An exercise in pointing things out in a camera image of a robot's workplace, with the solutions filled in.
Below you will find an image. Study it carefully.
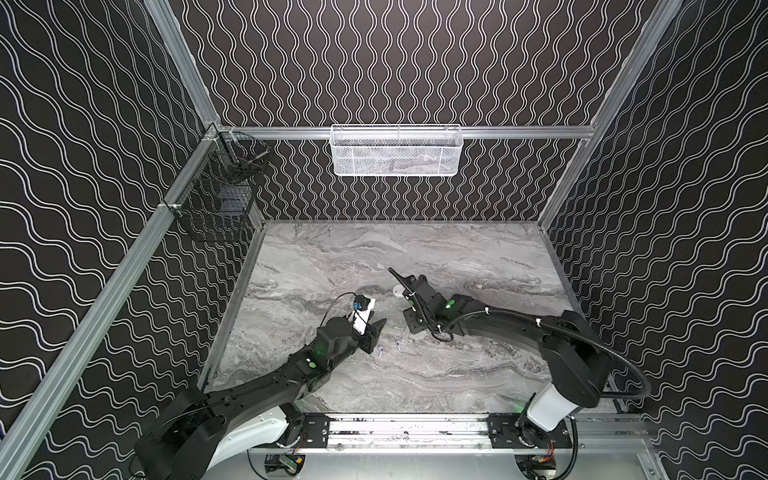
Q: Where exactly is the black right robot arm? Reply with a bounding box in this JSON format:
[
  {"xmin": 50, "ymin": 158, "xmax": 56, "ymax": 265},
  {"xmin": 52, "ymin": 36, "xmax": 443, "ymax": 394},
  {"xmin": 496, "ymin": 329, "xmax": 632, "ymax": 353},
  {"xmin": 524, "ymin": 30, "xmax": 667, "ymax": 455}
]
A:
[{"xmin": 388, "ymin": 267, "xmax": 651, "ymax": 448}]

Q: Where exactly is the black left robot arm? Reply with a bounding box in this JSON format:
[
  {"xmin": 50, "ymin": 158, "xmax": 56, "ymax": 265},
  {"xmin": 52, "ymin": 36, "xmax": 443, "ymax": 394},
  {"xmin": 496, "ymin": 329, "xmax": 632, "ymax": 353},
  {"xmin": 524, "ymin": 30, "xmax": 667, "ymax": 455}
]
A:
[{"xmin": 134, "ymin": 317, "xmax": 387, "ymax": 479}]

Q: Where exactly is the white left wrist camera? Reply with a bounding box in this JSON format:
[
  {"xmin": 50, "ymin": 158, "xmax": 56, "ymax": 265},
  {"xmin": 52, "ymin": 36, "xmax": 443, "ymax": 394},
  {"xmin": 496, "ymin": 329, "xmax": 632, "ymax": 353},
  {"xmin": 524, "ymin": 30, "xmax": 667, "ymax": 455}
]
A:
[{"xmin": 350, "ymin": 294, "xmax": 376, "ymax": 335}]

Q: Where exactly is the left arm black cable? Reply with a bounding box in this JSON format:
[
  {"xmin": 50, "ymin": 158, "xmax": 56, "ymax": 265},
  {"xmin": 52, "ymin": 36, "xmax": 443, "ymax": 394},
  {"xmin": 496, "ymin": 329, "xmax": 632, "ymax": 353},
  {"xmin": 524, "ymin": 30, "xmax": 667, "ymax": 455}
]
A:
[{"xmin": 320, "ymin": 292, "xmax": 361, "ymax": 328}]

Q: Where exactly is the white wire mesh basket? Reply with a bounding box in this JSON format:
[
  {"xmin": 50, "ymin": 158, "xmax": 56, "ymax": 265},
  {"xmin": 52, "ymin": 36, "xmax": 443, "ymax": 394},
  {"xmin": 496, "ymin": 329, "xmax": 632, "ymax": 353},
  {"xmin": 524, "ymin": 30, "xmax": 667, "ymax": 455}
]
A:
[{"xmin": 329, "ymin": 124, "xmax": 464, "ymax": 177}]

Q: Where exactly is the black wire basket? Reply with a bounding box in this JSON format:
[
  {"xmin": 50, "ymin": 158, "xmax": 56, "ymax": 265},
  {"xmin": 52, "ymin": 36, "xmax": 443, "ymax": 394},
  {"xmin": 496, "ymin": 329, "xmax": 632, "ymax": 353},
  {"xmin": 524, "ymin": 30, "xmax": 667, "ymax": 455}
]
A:
[{"xmin": 171, "ymin": 132, "xmax": 273, "ymax": 244}]

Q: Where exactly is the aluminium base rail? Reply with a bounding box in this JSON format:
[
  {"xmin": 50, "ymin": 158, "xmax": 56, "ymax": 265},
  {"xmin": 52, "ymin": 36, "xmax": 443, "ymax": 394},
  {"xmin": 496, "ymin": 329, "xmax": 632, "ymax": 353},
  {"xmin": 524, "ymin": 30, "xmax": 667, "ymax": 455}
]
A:
[{"xmin": 161, "ymin": 411, "xmax": 661, "ymax": 457}]

